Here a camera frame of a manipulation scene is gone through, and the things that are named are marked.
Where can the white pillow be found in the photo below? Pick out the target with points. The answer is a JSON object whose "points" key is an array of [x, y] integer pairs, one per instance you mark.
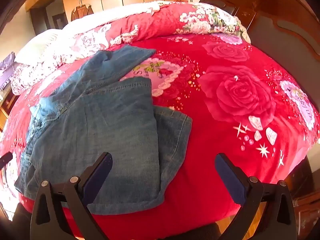
{"points": [[37, 47]]}

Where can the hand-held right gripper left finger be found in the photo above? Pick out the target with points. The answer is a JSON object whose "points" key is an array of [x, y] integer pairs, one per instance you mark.
{"points": [[98, 180]]}

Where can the dark carved wooden headboard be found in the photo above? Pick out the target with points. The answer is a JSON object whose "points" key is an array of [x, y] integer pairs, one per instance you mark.
{"points": [[275, 10]]}

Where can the dark wooden bedside cabinet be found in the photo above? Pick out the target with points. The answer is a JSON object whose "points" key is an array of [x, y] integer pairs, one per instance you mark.
{"points": [[308, 212]]}

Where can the red floral quilt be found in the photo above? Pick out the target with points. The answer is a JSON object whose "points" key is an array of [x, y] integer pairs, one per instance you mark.
{"points": [[150, 22]]}

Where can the blue denim pants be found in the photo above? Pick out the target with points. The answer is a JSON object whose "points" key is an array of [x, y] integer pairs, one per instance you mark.
{"points": [[100, 120]]}

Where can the red rose print bed blanket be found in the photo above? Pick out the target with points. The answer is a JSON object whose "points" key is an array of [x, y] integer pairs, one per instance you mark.
{"points": [[225, 95]]}

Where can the purple cloth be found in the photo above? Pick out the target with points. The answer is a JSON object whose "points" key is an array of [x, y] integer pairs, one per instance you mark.
{"points": [[6, 67]]}

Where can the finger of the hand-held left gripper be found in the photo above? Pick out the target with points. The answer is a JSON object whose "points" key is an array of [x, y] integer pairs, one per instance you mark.
{"points": [[5, 159]]}

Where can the brown wooden side cabinet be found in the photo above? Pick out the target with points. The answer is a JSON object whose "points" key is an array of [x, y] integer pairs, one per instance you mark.
{"points": [[6, 107]]}

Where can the brown hanging jacket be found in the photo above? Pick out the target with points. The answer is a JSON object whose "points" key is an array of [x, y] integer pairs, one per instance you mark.
{"points": [[81, 11]]}

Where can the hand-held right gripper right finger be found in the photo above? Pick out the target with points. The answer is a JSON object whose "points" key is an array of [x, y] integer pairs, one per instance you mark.
{"points": [[230, 178]]}

